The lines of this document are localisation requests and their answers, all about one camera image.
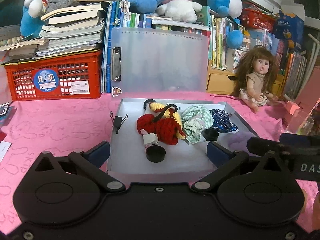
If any white shallow box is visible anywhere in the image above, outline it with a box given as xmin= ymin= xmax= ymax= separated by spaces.
xmin=107 ymin=97 xmax=258 ymax=181

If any blue white plush right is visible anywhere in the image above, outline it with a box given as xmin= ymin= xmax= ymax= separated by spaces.
xmin=207 ymin=0 xmax=244 ymax=49

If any right hand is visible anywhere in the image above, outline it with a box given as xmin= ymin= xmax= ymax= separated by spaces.
xmin=300 ymin=189 xmax=319 ymax=232

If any green checked scrunchie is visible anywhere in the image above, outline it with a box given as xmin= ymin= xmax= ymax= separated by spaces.
xmin=181 ymin=105 xmax=214 ymax=145

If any red knitted scrunchie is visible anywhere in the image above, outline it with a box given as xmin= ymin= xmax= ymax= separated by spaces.
xmin=137 ymin=114 xmax=185 ymax=145

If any blue cardboard box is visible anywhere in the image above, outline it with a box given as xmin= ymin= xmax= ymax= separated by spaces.
xmin=273 ymin=10 xmax=304 ymax=51

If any black binder clip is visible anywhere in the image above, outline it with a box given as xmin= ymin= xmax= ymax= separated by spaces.
xmin=110 ymin=111 xmax=129 ymax=134

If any stack of books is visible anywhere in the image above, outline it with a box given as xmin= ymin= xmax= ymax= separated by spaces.
xmin=1 ymin=0 xmax=114 ymax=62

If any red basket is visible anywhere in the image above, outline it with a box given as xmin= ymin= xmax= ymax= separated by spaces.
xmin=240 ymin=9 xmax=275 ymax=32

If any long haired baby doll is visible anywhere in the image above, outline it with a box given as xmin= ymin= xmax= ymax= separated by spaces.
xmin=233 ymin=45 xmax=278 ymax=113

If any purple fluffy scrunchie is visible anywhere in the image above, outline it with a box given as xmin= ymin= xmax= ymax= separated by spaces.
xmin=226 ymin=131 xmax=255 ymax=153

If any crumpled white paper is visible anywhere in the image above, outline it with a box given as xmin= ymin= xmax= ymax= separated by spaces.
xmin=140 ymin=129 xmax=158 ymax=151

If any row of upright books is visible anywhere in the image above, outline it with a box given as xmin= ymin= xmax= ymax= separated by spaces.
xmin=101 ymin=0 xmax=308 ymax=98

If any blue floral scrunchie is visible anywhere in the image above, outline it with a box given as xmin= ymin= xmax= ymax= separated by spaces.
xmin=209 ymin=109 xmax=238 ymax=133

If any pink stand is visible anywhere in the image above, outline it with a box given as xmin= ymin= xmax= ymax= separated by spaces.
xmin=283 ymin=65 xmax=320 ymax=120

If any black round cap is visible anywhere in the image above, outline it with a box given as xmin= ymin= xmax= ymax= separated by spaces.
xmin=202 ymin=128 xmax=219 ymax=141
xmin=145 ymin=145 xmax=166 ymax=163

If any red plastic crate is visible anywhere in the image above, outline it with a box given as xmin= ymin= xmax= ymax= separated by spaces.
xmin=4 ymin=50 xmax=102 ymax=101

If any blue white plush left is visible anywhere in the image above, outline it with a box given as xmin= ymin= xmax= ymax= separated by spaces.
xmin=20 ymin=0 xmax=48 ymax=39

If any pink white bunny plush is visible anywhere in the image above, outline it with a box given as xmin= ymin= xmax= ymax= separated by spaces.
xmin=156 ymin=0 xmax=202 ymax=23

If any clear glass cup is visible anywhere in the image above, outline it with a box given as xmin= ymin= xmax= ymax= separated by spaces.
xmin=285 ymin=109 xmax=315 ymax=135

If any wooden drawer organizer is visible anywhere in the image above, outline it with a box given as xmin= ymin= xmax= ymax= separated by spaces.
xmin=206 ymin=60 xmax=279 ymax=96

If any translucent clipboard folder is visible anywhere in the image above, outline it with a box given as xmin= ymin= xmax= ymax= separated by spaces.
xmin=110 ymin=28 xmax=209 ymax=98

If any blue white plush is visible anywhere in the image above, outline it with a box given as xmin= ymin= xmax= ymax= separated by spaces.
xmin=207 ymin=0 xmax=244 ymax=49
xmin=20 ymin=0 xmax=48 ymax=39

